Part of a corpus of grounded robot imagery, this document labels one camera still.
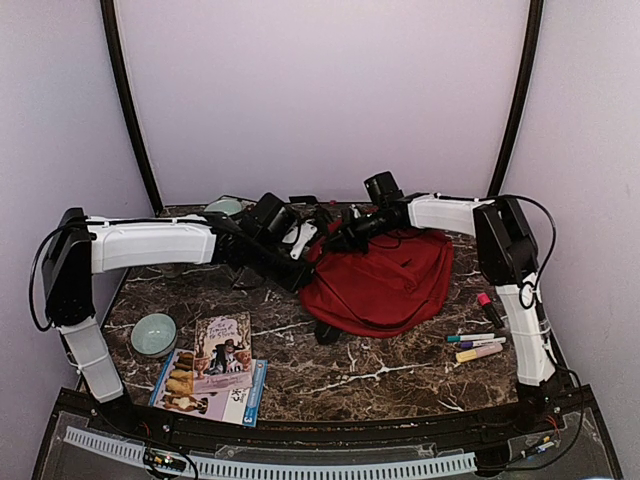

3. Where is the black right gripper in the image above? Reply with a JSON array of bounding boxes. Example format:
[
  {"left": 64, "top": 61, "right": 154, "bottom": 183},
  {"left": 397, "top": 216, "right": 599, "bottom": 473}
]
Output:
[{"left": 326, "top": 207, "right": 398, "bottom": 254}]

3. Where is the red student backpack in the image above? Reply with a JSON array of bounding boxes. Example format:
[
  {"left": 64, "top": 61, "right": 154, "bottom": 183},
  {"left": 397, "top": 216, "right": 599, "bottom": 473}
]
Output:
[{"left": 299, "top": 230, "right": 454, "bottom": 345}]

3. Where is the Taming of the Shrew book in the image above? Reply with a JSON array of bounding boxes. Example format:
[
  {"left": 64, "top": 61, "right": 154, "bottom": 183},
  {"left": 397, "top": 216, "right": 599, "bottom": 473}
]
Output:
[{"left": 192, "top": 312, "right": 253, "bottom": 394}]

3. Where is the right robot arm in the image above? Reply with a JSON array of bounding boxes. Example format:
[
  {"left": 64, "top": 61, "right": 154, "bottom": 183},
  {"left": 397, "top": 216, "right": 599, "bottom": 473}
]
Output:
[{"left": 325, "top": 171, "right": 556, "bottom": 388}]

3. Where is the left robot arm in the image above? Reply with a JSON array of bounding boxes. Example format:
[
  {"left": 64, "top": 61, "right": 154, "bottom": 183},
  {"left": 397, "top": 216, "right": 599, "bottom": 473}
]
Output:
[{"left": 30, "top": 194, "right": 313, "bottom": 436}]

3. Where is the teal bowl on plate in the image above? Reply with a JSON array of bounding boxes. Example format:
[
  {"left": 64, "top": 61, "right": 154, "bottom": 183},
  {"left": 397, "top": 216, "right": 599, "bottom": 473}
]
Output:
[{"left": 203, "top": 197, "right": 243, "bottom": 217}]

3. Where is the teal cap marker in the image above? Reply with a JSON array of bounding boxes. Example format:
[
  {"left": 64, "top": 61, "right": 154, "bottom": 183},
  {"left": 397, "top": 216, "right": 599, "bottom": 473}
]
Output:
[{"left": 446, "top": 333, "right": 495, "bottom": 343}]

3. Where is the pink black highlighter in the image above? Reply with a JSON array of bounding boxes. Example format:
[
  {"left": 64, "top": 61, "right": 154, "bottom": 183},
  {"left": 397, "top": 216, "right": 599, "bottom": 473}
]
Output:
[{"left": 477, "top": 293, "right": 505, "bottom": 329}]

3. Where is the teal ceramic bowl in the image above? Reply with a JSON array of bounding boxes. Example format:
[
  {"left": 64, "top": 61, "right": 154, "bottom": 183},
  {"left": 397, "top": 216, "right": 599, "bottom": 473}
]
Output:
[{"left": 130, "top": 313, "right": 177, "bottom": 358}]

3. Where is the purple cap marker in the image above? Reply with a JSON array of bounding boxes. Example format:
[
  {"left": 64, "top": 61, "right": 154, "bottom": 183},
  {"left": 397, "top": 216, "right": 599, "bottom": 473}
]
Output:
[{"left": 459, "top": 337, "right": 507, "bottom": 350}]

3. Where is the yellow pink pastel highlighter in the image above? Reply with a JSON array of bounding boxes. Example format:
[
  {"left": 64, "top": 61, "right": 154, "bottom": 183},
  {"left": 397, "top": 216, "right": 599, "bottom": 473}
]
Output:
[{"left": 456, "top": 343, "right": 503, "bottom": 363}]

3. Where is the blue dog picture book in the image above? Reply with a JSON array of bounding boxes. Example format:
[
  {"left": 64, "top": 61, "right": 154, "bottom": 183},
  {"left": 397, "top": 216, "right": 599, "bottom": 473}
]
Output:
[{"left": 149, "top": 348, "right": 268, "bottom": 427}]

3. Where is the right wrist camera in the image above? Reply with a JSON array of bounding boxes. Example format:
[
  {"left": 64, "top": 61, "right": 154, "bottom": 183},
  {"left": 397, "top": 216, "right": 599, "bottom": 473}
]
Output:
[{"left": 346, "top": 204, "right": 362, "bottom": 221}]

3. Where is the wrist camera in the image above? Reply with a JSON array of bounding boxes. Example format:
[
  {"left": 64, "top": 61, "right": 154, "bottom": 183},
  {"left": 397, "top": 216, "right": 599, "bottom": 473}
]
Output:
[
  {"left": 346, "top": 204, "right": 362, "bottom": 221},
  {"left": 282, "top": 221, "right": 317, "bottom": 260}
]

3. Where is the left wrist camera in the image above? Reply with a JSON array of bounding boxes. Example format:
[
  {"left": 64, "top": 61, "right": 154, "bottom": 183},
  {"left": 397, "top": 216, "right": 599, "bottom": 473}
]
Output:
[{"left": 282, "top": 221, "right": 317, "bottom": 260}]

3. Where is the white slotted cable duct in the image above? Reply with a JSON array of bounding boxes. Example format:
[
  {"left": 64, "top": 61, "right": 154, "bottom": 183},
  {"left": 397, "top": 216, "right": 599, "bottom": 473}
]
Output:
[{"left": 63, "top": 427, "right": 477, "bottom": 479}]

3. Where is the black front rail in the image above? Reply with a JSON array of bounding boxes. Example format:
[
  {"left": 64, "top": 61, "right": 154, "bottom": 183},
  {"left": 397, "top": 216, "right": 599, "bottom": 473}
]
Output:
[{"left": 52, "top": 387, "right": 596, "bottom": 456}]

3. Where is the right black frame post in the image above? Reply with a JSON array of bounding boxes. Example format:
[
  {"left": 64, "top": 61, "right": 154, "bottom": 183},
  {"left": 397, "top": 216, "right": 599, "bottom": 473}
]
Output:
[{"left": 487, "top": 0, "right": 544, "bottom": 196}]

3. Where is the black frame post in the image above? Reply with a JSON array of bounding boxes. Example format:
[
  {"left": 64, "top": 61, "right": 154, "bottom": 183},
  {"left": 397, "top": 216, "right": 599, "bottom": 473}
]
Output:
[
  {"left": 99, "top": 0, "right": 164, "bottom": 215},
  {"left": 487, "top": 0, "right": 544, "bottom": 196}
]

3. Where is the left black frame post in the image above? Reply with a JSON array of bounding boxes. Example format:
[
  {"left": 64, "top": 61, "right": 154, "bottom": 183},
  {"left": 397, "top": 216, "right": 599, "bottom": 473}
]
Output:
[{"left": 99, "top": 0, "right": 164, "bottom": 215}]

